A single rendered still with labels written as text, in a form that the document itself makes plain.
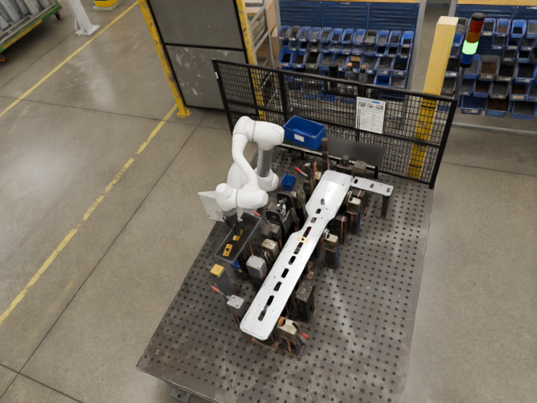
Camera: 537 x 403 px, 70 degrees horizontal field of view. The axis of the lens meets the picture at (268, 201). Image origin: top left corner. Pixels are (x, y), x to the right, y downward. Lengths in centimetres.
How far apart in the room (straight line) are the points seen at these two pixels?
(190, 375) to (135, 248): 192
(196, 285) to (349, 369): 119
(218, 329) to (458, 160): 315
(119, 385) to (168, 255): 122
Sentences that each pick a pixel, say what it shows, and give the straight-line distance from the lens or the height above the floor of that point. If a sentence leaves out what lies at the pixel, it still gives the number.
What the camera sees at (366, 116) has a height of 129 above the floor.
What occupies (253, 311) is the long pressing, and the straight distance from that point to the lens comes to 239.
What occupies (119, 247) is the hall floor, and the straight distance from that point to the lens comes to 434.
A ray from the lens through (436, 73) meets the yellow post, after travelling 275.
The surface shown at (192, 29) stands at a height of 124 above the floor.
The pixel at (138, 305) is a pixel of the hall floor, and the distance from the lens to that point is 387.
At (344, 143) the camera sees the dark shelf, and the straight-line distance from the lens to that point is 317.
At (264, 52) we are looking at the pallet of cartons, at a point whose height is 44.
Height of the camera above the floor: 314
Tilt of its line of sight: 49 degrees down
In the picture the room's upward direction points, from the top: 12 degrees counter-clockwise
